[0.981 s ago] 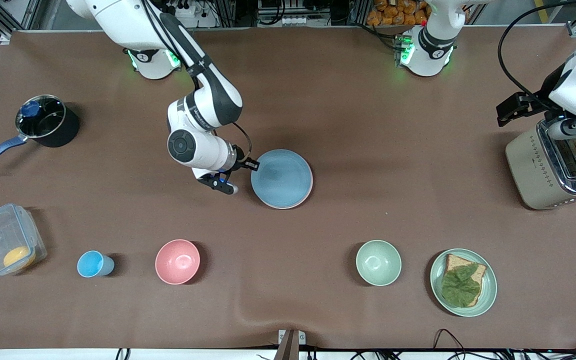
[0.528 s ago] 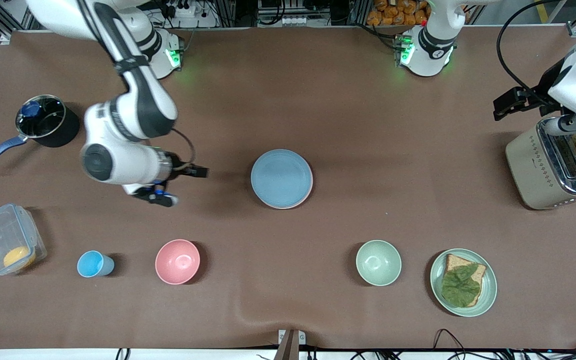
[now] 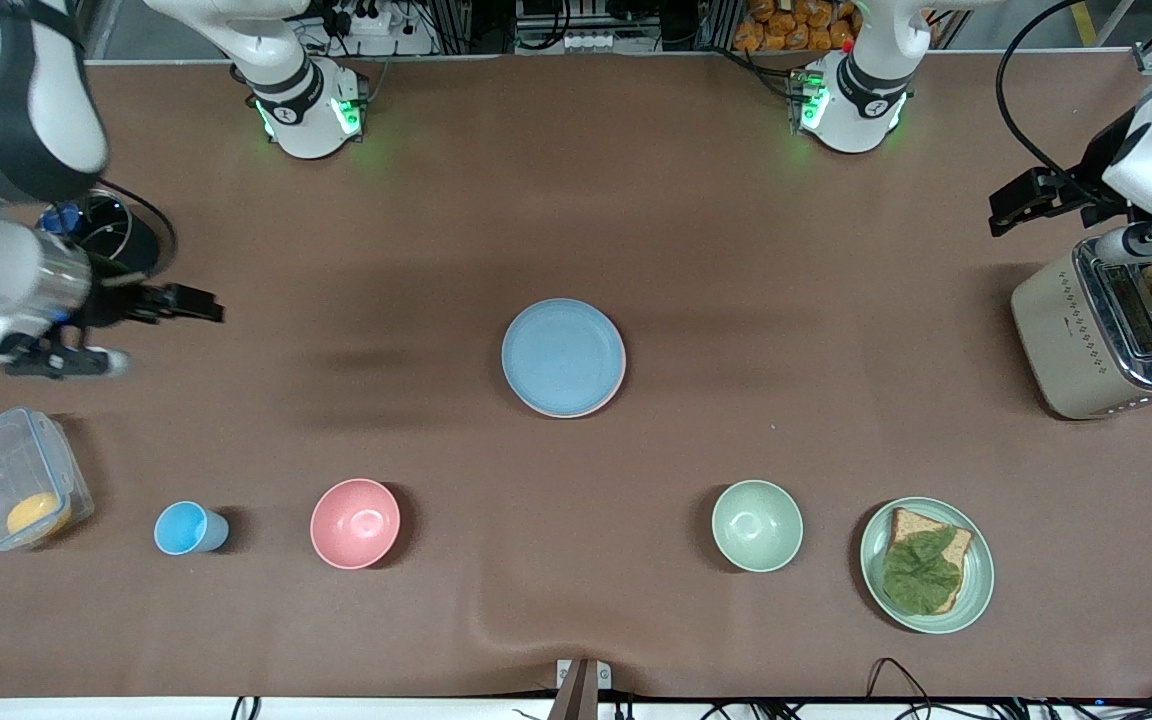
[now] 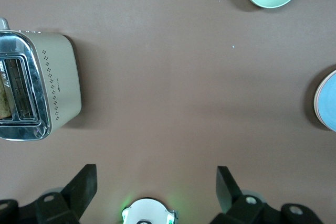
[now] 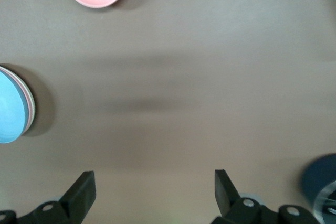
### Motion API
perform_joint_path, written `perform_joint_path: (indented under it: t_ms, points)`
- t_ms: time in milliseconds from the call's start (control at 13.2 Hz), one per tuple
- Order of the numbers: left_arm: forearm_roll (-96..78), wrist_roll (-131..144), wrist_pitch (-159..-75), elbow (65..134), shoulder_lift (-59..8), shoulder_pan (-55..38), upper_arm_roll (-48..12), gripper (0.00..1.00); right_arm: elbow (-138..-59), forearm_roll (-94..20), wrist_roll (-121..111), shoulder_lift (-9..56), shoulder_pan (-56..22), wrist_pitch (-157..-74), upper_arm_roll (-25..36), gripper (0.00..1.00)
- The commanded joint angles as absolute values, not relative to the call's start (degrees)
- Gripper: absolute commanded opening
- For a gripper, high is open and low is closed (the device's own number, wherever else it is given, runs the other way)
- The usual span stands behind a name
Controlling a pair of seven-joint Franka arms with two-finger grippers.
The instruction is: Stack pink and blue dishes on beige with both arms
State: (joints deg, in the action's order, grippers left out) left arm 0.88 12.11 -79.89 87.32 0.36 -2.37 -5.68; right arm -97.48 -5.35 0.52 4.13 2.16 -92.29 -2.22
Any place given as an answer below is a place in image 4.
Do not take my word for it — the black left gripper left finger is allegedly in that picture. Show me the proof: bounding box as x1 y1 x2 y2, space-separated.
35 164 98 224

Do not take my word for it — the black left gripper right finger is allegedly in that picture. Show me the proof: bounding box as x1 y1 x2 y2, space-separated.
212 166 267 224

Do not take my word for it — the pink plate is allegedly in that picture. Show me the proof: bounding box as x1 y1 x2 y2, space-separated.
313 69 336 130

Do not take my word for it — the blue plate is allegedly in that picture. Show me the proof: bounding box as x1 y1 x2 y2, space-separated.
316 73 336 132

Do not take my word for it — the beige and chrome toaster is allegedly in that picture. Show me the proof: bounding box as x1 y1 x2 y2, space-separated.
0 17 82 142

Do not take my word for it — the brown toast slice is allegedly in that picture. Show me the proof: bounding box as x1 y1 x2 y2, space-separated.
0 78 13 120

